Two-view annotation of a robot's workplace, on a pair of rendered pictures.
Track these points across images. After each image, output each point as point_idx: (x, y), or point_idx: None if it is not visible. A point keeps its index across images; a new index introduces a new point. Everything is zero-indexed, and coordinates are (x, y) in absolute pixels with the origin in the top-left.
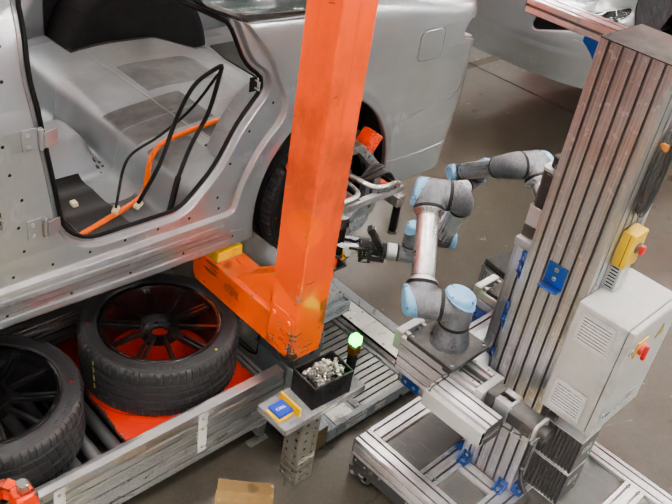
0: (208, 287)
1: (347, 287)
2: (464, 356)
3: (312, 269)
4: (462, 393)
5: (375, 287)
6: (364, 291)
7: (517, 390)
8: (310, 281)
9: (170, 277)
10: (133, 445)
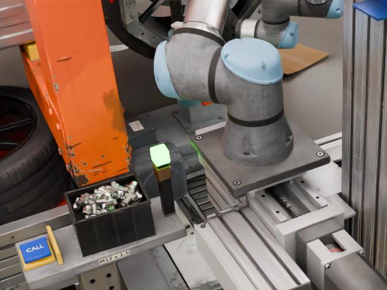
0: (35, 97)
1: (302, 125)
2: (270, 170)
3: (59, 35)
4: (255, 234)
5: (340, 126)
6: (323, 130)
7: (379, 239)
8: (64, 56)
9: (6, 88)
10: None
